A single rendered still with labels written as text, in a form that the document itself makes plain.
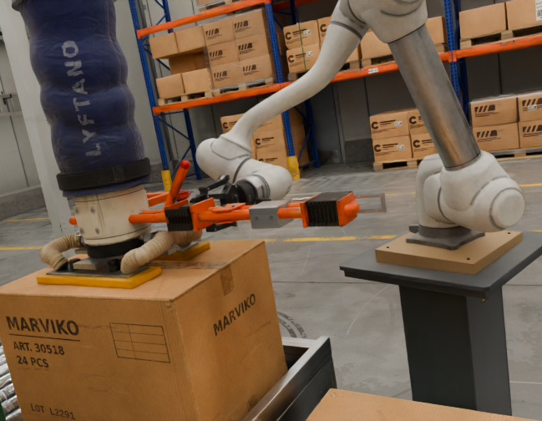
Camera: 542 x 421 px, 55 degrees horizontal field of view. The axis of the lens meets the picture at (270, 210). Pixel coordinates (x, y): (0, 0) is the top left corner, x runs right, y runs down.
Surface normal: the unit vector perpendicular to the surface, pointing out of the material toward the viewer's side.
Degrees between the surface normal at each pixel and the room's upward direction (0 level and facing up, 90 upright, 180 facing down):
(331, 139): 90
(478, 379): 90
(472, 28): 91
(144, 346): 90
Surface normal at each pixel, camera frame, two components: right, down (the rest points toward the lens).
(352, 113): -0.44, 0.25
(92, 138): 0.28, -0.16
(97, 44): 0.65, -0.19
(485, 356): 0.68, 0.04
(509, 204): 0.29, 0.28
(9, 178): 0.88, -0.05
